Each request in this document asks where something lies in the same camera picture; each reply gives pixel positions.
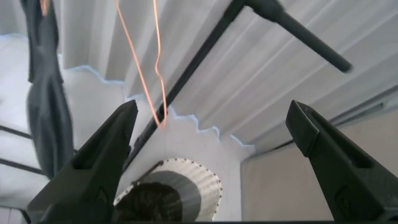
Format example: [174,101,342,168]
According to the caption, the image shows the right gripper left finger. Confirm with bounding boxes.
[27,99,139,223]

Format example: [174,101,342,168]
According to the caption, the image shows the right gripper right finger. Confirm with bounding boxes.
[285,99,398,223]

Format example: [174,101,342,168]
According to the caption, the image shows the dark grey long-sleeved shirt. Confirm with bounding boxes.
[20,0,76,180]

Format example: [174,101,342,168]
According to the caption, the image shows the pink clothes hanger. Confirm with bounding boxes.
[113,0,169,129]
[39,0,51,17]

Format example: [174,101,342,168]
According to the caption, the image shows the white laundry basket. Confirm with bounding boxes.
[113,157,223,223]

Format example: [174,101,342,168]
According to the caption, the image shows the black clothes rack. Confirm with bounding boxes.
[0,0,353,175]

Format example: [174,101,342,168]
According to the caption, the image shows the white curtain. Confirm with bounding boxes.
[0,0,398,154]

